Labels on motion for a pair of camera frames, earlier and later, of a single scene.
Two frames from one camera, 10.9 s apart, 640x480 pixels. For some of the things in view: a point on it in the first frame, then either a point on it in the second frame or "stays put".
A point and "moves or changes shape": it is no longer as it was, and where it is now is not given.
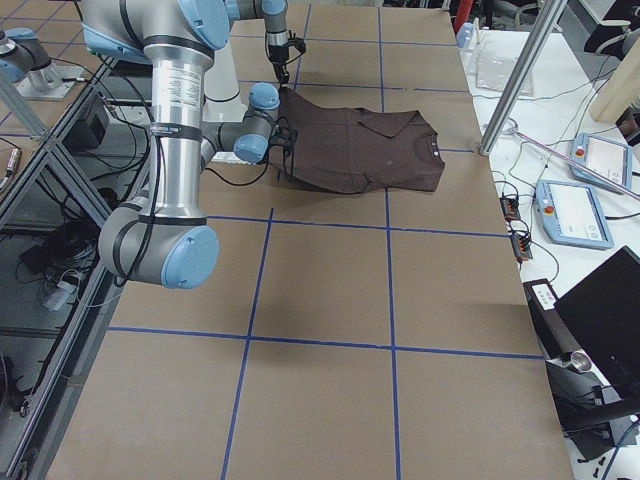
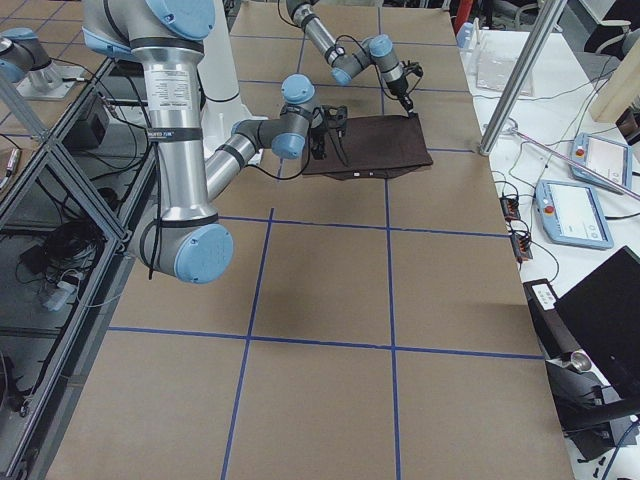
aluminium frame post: x=523 y=75 stays put
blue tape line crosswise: x=325 y=342 stays put
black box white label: x=554 y=334 stays put
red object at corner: x=462 y=15 stays put
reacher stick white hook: x=512 y=129 stays put
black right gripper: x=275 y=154 to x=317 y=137
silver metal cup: x=581 y=361 stays put
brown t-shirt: x=351 y=149 moves or changes shape
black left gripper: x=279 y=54 to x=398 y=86
